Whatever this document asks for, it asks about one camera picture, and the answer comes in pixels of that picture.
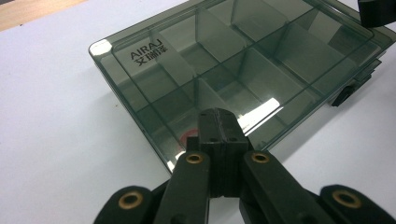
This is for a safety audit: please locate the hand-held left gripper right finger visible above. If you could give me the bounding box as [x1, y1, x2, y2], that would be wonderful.
[219, 109, 254, 199]

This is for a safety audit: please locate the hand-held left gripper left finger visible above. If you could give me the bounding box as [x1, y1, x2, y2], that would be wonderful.
[186, 107, 224, 199]

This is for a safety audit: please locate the red and grey washer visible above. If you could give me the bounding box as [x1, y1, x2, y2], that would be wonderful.
[178, 128, 200, 149]

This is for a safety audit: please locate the smoky clear compartment box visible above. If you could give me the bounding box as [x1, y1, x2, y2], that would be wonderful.
[88, 0, 396, 174]

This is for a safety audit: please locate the wooden table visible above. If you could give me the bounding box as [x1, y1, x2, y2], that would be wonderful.
[0, 0, 89, 33]

